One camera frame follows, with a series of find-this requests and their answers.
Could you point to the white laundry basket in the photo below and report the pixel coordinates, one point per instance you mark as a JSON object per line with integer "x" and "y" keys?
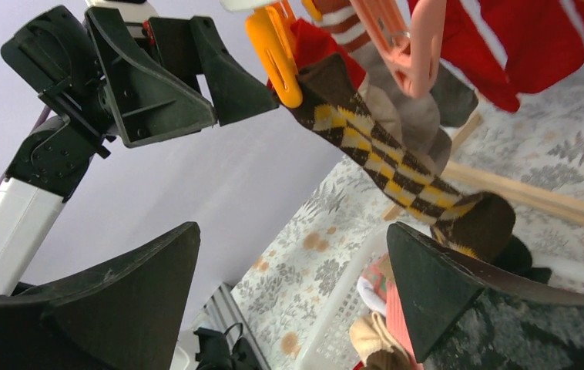
{"x": 328, "y": 346}

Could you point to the pink clothespin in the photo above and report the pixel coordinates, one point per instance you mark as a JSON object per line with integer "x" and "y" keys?
{"x": 410, "y": 50}

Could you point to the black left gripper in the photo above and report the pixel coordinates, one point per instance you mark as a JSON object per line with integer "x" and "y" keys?
{"x": 166, "y": 78}

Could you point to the orange white striped sock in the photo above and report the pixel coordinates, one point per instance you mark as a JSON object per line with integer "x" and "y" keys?
{"x": 339, "y": 18}

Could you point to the beige sock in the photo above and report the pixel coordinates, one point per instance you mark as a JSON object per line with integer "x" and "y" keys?
{"x": 375, "y": 346}

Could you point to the wooden drying rack frame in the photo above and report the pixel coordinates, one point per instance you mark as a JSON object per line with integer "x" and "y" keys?
{"x": 536, "y": 160}

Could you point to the grey sock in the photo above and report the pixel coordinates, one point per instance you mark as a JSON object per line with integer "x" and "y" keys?
{"x": 416, "y": 123}

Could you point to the orange clothespin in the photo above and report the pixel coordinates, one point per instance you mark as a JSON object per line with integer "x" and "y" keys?
{"x": 269, "y": 30}

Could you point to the brown yellow argyle sock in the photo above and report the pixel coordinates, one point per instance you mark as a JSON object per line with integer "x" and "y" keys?
{"x": 477, "y": 224}

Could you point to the pink sock in basket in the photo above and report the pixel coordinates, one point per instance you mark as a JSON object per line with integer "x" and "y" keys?
{"x": 391, "y": 301}

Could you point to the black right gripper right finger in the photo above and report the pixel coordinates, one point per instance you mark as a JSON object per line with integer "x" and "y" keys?
{"x": 459, "y": 310}

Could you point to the red sock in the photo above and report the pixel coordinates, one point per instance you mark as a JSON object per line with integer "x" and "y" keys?
{"x": 503, "y": 48}

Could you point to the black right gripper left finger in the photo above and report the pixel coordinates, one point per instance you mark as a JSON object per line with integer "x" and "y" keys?
{"x": 124, "y": 313}

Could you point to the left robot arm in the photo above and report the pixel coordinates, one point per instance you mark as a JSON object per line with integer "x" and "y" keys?
{"x": 33, "y": 193}

